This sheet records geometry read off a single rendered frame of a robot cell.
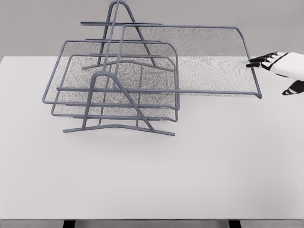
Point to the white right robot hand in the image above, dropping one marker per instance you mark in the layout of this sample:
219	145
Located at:
291	64

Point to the long grey mesh folder tray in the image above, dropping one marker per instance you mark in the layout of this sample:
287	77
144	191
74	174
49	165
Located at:
213	71

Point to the small grey mesh folder tray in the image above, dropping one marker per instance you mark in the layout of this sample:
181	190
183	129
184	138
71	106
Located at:
78	76

